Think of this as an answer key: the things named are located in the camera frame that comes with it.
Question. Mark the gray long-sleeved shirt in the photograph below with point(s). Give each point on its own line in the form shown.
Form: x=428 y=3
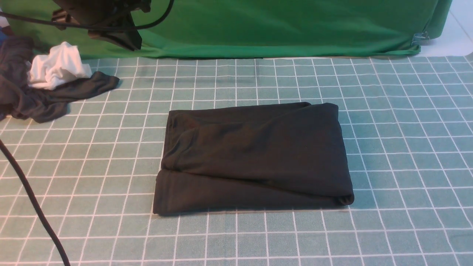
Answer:
x=278 y=156

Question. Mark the metal binder clip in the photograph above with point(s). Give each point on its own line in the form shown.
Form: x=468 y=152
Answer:
x=420 y=38

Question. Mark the crumpled dark gray garment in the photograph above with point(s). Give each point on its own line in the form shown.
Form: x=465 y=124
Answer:
x=22 y=101

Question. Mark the crumpled white cloth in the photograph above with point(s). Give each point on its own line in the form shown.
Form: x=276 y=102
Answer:
x=63 y=64

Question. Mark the green backdrop cloth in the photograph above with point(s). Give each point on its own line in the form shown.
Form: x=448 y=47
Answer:
x=267 y=29

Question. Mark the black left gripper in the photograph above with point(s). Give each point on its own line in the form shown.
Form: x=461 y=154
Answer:
x=103 y=14

